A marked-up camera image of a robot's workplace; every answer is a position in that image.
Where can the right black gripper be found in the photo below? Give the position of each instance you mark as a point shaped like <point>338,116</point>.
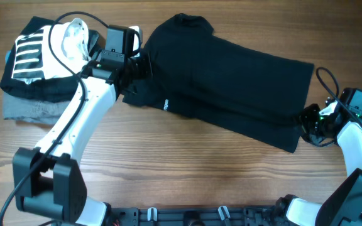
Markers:
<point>308,112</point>

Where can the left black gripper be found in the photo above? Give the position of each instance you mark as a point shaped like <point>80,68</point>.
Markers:
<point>147,68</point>

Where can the black t-shirt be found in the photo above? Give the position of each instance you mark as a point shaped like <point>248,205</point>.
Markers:
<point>201,76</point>

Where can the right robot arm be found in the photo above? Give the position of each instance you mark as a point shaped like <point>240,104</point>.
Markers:
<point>344,206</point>

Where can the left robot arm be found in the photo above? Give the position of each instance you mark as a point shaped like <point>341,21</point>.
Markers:
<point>47,179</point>

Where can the black folded garment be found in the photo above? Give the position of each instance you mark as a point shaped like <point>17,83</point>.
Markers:
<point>51,90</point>

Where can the grey folded garment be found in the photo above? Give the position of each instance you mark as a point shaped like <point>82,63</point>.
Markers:
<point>33,111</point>

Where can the white striped folded garment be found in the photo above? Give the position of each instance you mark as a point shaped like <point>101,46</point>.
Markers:
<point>51,52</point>

